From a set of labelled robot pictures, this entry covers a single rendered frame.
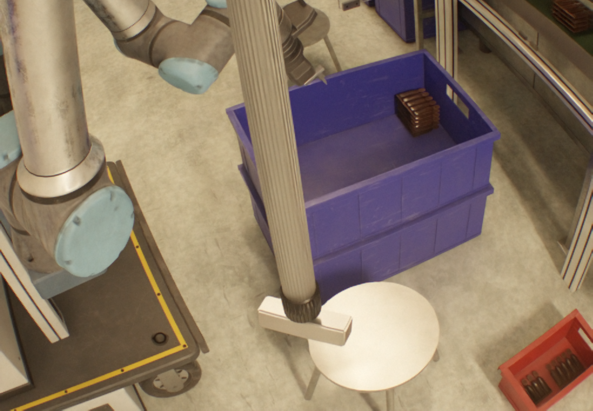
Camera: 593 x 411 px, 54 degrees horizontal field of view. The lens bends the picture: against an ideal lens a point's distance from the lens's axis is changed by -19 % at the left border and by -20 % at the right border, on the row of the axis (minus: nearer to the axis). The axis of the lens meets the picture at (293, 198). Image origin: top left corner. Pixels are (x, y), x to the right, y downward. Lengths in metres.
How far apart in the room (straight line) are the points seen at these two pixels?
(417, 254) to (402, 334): 0.41
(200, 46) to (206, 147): 1.33
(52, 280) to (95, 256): 0.26
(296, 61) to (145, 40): 0.29
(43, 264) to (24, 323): 0.53
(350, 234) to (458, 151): 0.34
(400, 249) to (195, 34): 0.99
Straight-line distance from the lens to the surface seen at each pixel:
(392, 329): 1.55
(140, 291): 1.62
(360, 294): 1.61
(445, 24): 2.15
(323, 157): 1.93
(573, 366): 1.83
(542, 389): 1.78
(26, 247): 1.20
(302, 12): 1.20
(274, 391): 1.77
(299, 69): 1.25
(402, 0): 2.60
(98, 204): 0.91
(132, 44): 1.12
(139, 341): 1.54
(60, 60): 0.82
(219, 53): 1.04
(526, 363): 1.78
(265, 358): 1.82
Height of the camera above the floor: 1.59
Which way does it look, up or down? 48 degrees down
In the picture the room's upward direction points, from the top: 9 degrees counter-clockwise
